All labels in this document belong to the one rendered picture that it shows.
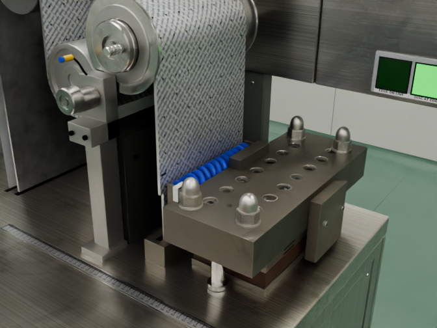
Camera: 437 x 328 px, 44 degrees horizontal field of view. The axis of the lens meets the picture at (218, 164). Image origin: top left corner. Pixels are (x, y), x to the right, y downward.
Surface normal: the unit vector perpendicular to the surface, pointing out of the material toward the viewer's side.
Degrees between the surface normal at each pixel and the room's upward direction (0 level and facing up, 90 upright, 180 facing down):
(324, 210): 90
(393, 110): 90
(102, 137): 90
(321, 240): 90
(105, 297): 0
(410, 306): 0
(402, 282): 0
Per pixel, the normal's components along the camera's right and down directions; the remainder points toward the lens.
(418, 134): -0.58, 0.34
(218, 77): 0.81, 0.26
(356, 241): 0.01, -0.90
